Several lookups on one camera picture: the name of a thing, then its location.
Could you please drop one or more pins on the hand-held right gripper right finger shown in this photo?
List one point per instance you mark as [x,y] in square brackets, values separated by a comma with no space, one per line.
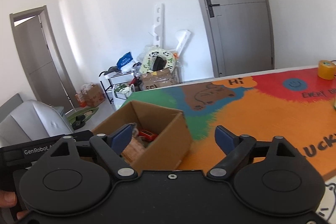
[224,138]

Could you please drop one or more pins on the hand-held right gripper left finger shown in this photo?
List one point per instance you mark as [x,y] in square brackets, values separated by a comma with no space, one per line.
[121,138]

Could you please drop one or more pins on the orange bread packet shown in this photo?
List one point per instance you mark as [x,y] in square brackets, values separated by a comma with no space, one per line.
[134,150]

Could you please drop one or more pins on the orange red snack packet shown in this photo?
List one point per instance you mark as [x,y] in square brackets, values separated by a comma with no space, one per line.
[148,136]

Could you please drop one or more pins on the person's left hand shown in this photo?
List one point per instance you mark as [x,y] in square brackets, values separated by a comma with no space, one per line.
[8,199]

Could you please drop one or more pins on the white plastic shopping bag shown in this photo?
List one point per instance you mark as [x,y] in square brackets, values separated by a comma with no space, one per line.
[118,102]

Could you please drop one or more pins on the green figure rug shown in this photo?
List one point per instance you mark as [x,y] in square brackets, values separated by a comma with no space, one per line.
[86,113]

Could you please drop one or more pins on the grey sofa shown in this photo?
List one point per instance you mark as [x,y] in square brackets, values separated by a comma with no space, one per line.
[31,119]

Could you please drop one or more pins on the colourful cat printed table mat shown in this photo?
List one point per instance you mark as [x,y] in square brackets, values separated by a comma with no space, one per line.
[262,113]

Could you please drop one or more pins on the small brown cardboard box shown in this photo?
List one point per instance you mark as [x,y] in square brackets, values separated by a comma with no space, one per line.
[93,96]

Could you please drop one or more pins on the orange white carton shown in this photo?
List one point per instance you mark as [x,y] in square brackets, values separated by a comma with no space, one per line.
[79,100]

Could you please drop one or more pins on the black shoe rack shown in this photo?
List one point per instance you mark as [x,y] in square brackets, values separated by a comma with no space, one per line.
[106,75]

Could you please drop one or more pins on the large printed cardboard box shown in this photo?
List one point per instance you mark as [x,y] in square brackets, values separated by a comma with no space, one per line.
[160,79]

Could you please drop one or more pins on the blue bag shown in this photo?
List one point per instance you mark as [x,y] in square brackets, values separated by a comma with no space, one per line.
[124,60]

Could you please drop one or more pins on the panda print toilet seat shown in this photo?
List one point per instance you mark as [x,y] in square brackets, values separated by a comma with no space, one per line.
[170,59]

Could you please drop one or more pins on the open grey doorway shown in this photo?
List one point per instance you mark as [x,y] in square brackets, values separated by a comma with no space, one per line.
[39,56]

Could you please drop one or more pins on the yellow tape roll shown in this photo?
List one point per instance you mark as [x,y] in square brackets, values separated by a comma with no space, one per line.
[326,70]

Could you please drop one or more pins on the tall white board with holes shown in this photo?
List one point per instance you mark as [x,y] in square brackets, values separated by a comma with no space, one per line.
[159,19]

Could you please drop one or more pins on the short white bracket board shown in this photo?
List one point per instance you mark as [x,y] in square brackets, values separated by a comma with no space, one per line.
[182,40]

